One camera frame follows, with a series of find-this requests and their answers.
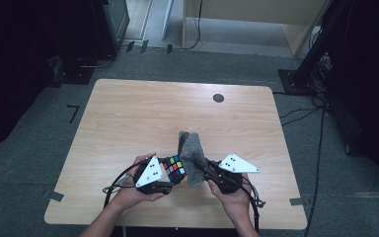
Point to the multicoloured puzzle cube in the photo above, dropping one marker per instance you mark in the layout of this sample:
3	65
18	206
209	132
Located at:
174	168

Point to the black metal stand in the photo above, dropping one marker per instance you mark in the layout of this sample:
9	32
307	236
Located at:
306	69

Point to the person's right hand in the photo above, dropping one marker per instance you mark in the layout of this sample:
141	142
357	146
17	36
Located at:
238	205

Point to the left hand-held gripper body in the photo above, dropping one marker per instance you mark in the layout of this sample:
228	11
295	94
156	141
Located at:
149	174

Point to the black tape strip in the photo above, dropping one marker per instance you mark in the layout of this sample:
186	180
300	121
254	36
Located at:
130	46
169	48
144	46

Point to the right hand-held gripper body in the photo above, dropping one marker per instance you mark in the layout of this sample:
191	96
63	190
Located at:
228	181

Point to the white panel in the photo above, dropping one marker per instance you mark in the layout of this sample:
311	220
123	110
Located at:
167	18

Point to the dark curtain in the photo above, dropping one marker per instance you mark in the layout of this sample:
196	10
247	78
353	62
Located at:
371	82
10	65

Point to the beige wooden furniture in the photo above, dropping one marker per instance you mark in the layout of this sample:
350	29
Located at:
260	10

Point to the grey tape strip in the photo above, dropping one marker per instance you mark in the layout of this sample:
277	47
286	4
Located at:
297	201
55	196

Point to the grey cloth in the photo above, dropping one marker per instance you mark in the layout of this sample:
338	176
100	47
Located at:
192	148

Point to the black cabinet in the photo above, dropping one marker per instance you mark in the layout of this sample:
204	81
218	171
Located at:
112	26

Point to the dark round table grommet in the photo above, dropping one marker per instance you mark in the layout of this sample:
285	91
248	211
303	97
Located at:
218	98

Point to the person's left hand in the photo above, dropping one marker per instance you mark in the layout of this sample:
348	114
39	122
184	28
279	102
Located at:
128	197

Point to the black flat stand base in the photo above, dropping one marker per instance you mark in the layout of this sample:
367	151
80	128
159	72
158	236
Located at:
74	75

